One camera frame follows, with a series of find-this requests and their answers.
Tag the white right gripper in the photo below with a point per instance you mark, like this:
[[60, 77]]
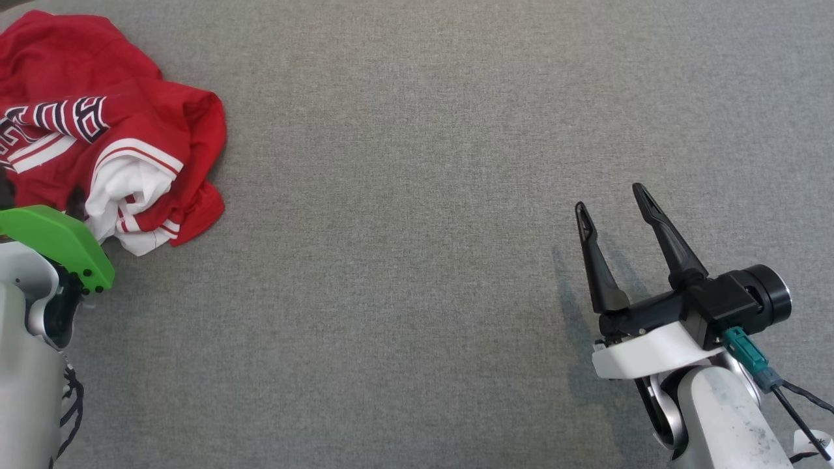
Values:
[[645, 352]]

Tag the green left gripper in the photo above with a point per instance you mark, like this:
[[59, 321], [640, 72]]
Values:
[[52, 234]]

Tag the red jersey with white sleeves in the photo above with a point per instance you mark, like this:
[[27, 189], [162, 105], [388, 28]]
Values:
[[150, 143]]

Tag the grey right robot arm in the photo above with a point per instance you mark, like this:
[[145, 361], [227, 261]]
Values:
[[723, 417]]

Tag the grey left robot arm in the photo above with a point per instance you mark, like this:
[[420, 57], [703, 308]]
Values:
[[23, 365]]

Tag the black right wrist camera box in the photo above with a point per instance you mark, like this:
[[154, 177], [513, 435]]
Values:
[[720, 303]]

